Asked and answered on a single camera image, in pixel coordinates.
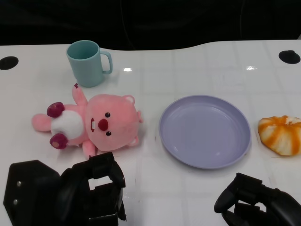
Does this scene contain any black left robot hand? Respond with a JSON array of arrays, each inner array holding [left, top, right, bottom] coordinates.
[[3, 152, 127, 226]]

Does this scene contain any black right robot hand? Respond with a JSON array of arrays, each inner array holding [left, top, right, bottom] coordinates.
[[214, 172, 301, 226]]

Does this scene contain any pink plush beaver doll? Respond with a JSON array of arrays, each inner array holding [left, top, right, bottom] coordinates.
[[32, 83, 144, 159]]

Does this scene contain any lilac plastic plate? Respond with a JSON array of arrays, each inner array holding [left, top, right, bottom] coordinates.
[[158, 94, 252, 170]]

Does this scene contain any orange and white bun toy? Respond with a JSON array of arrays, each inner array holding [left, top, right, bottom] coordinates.
[[257, 115, 301, 157]]

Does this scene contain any teal plastic mug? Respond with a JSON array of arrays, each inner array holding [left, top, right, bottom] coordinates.
[[65, 40, 113, 88]]

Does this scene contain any black table grommet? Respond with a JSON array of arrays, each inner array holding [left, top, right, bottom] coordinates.
[[0, 56, 19, 70], [278, 49, 301, 64]]

